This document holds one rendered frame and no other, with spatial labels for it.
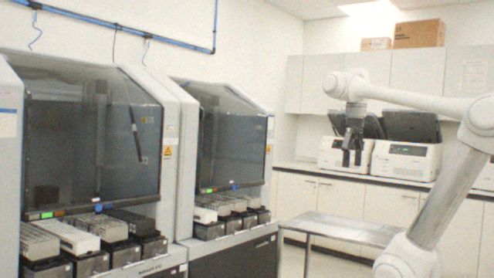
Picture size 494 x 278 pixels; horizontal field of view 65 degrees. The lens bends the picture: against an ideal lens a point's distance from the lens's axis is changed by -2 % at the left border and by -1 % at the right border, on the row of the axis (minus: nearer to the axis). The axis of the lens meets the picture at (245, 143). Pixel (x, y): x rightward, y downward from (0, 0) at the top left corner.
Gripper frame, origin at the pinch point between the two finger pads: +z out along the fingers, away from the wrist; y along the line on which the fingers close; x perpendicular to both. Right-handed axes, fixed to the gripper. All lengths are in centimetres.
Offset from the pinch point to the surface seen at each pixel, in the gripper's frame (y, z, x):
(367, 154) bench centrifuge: 223, 9, 70
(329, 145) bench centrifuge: 222, 3, 111
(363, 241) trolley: 19.4, 37.9, -1.5
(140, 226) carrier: -53, 34, 74
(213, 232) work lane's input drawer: -12, 43, 66
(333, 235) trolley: 18.0, 37.9, 13.4
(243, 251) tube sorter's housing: 16, 59, 66
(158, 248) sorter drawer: -49, 43, 66
